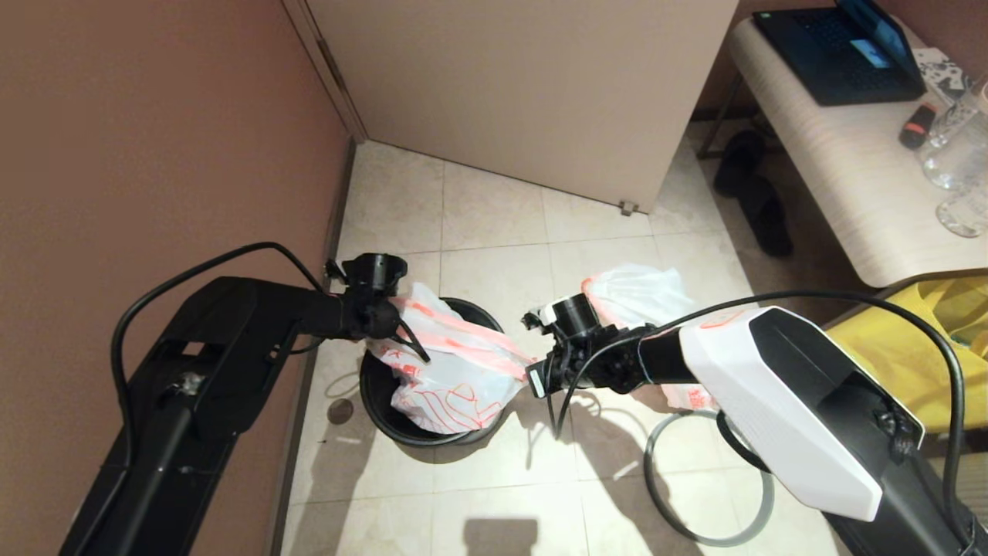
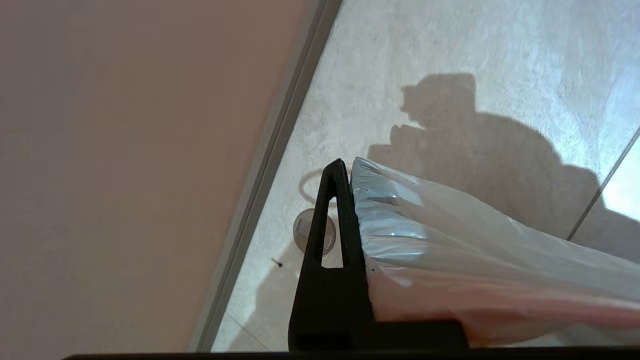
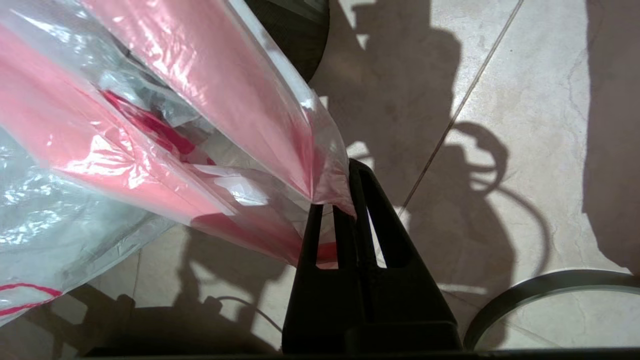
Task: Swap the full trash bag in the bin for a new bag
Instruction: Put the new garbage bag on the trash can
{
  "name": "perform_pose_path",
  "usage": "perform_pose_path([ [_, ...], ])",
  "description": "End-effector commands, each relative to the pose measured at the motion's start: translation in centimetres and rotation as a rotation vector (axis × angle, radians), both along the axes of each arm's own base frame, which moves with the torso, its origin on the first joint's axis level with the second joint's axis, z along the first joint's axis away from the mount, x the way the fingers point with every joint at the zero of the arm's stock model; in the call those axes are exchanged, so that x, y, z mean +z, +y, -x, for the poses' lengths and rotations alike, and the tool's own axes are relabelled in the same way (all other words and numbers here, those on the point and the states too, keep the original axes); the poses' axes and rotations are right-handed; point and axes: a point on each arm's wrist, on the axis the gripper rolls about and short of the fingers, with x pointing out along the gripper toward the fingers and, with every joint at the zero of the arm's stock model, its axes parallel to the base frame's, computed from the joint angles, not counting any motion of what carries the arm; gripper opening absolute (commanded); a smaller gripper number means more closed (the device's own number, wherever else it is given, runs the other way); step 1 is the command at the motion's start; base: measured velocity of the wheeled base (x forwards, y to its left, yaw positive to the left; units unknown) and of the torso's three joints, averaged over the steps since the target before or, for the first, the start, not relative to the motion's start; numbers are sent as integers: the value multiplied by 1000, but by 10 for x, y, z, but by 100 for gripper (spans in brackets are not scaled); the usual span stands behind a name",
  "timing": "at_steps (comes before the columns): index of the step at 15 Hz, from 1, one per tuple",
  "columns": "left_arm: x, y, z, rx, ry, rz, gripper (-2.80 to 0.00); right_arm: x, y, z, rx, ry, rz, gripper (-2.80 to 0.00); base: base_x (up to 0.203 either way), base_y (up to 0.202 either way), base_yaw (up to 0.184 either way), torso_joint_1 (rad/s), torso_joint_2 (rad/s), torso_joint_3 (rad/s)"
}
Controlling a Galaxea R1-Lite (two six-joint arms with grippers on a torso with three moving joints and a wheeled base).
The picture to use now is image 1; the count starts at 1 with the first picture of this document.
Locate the beige door frame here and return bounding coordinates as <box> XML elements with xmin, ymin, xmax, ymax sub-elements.
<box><xmin>282</xmin><ymin>0</ymin><xmax>370</xmax><ymax>146</ymax></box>

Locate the black orange handheld device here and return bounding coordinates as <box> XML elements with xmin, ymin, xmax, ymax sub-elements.
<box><xmin>897</xmin><ymin>104</ymin><xmax>937</xmax><ymax>152</ymax></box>

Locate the white red-printed plastic bag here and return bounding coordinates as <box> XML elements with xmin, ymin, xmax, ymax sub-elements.
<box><xmin>367</xmin><ymin>282</ymin><xmax>537</xmax><ymax>436</ymax></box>

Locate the clear ribbed glass bottle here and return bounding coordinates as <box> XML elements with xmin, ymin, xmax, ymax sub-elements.
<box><xmin>925</xmin><ymin>77</ymin><xmax>988</xmax><ymax>151</ymax></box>

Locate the spare white plastic bag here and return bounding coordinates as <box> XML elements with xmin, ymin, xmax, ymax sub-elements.
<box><xmin>580</xmin><ymin>264</ymin><xmax>722</xmax><ymax>412</ymax></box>

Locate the white black patterned card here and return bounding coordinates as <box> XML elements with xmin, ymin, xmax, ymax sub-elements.
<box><xmin>911</xmin><ymin>50</ymin><xmax>970</xmax><ymax>106</ymax></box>

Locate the black round trash bin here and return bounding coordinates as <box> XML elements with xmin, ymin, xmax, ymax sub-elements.
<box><xmin>359</xmin><ymin>297</ymin><xmax>510</xmax><ymax>449</ymax></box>

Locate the grey plastic bin ring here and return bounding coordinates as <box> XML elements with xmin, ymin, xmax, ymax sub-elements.
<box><xmin>644</xmin><ymin>409</ymin><xmax>776</xmax><ymax>548</ymax></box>

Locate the clear glass cup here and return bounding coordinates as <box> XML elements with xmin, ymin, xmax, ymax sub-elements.
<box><xmin>934</xmin><ymin>179</ymin><xmax>988</xmax><ymax>239</ymax></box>
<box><xmin>916</xmin><ymin>124</ymin><xmax>988</xmax><ymax>193</ymax></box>

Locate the beige door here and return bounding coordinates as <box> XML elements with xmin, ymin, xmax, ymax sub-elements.
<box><xmin>307</xmin><ymin>0</ymin><xmax>740</xmax><ymax>216</ymax></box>

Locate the dark blue laptop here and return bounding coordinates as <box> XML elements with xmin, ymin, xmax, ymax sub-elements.
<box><xmin>751</xmin><ymin>0</ymin><xmax>926</xmax><ymax>109</ymax></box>

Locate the cream striped bench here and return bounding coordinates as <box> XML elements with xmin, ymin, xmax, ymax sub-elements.
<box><xmin>699</xmin><ymin>17</ymin><xmax>988</xmax><ymax>290</ymax></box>

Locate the black slipper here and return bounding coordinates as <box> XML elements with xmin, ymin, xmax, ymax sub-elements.
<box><xmin>737</xmin><ymin>179</ymin><xmax>794</xmax><ymax>260</ymax></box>
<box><xmin>712</xmin><ymin>131</ymin><xmax>770</xmax><ymax>200</ymax></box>

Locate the yellow bag with black handle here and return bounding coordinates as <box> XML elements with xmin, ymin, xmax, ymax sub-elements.
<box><xmin>826</xmin><ymin>276</ymin><xmax>988</xmax><ymax>433</ymax></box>

